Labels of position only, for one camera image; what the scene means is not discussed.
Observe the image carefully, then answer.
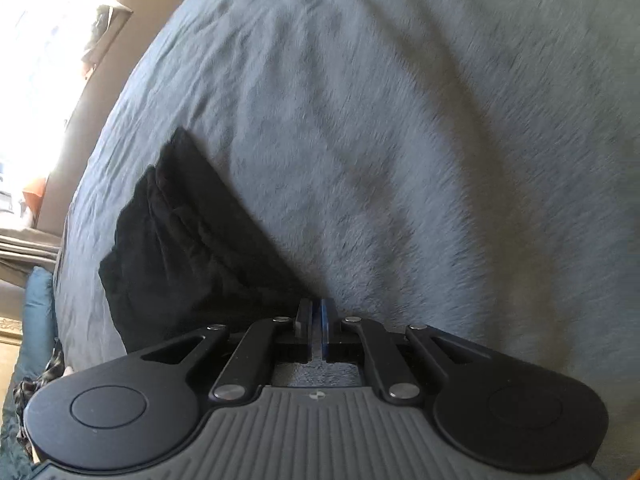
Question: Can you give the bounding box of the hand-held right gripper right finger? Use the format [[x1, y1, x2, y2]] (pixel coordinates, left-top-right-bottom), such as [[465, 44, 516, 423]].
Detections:
[[321, 299, 511, 405]]

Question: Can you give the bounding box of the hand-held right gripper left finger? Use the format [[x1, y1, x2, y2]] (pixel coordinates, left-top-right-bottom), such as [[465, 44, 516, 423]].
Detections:
[[120, 299, 312, 405]]

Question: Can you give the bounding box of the black t-shirt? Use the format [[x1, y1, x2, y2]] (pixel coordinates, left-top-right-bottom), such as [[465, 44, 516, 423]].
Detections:
[[98, 127, 326, 356]]

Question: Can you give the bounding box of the grey-blue blanket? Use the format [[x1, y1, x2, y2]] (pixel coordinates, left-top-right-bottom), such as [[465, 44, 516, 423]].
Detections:
[[52, 0, 640, 480]]

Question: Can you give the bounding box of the black white plaid shirt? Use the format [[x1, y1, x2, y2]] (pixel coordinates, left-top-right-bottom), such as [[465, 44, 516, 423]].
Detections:
[[15, 340, 66, 441]]

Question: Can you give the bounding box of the blue pillow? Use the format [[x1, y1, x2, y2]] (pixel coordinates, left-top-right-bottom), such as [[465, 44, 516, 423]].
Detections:
[[0, 266, 66, 480]]

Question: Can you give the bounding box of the striped curtain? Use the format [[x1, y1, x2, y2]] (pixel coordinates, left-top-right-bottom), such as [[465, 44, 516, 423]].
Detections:
[[0, 227, 63, 288]]

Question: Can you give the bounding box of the cream carved headboard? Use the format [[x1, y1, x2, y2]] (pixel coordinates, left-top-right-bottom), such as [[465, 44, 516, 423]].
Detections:
[[0, 317, 23, 346]]

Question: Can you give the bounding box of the orange box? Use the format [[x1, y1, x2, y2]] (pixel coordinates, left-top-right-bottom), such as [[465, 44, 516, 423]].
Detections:
[[22, 175, 48, 201]]

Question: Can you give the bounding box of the dark crumpled cloth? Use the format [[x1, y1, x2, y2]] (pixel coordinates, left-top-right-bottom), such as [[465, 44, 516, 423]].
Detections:
[[82, 5, 115, 67]]

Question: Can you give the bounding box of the bright window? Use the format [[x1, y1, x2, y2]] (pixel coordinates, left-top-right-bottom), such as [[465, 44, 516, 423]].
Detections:
[[0, 0, 133, 201]]

